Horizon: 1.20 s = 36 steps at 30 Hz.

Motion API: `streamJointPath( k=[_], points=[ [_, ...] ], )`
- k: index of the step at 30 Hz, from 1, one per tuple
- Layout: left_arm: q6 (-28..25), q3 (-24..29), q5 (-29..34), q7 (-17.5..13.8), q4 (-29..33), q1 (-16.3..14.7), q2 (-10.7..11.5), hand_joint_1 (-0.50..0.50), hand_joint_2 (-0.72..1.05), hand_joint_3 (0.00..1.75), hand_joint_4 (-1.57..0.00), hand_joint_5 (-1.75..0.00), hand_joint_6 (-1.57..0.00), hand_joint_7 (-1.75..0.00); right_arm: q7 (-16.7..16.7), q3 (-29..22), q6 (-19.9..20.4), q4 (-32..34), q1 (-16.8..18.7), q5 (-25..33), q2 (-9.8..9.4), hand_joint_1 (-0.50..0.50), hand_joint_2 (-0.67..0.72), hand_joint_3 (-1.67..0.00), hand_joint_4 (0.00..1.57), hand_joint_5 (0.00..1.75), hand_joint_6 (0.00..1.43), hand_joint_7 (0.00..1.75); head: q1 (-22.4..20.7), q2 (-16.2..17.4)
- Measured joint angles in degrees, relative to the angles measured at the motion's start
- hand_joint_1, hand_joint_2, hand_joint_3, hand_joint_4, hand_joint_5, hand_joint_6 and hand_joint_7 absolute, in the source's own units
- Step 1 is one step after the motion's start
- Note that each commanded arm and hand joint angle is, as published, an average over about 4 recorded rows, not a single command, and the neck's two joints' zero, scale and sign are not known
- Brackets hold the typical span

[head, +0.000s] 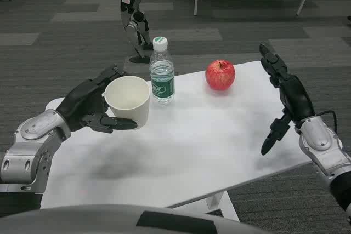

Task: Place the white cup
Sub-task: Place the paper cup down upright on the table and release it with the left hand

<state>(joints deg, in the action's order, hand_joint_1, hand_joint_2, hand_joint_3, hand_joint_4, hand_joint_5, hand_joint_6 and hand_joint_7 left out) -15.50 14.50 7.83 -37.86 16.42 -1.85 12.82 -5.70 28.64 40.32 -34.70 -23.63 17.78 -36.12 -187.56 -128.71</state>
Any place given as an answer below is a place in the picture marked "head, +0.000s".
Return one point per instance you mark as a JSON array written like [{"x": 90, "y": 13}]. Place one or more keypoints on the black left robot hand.
[{"x": 79, "y": 99}]

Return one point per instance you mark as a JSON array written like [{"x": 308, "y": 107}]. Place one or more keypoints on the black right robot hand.
[{"x": 296, "y": 97}]

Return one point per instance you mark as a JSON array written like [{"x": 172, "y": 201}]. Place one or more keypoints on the white paper cup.
[{"x": 131, "y": 105}]

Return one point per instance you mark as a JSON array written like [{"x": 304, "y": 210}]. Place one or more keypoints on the red apple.
[{"x": 220, "y": 76}]

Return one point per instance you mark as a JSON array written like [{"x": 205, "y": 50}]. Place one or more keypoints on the clear water bottle green label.
[{"x": 162, "y": 80}]

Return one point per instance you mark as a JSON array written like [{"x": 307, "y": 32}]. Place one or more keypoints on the silver black humanoid robot legs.
[{"x": 135, "y": 23}]

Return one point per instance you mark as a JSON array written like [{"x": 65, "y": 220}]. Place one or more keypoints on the silver robot chest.
[{"x": 82, "y": 220}]

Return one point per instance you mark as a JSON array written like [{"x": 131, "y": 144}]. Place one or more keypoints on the white table base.
[{"x": 225, "y": 204}]

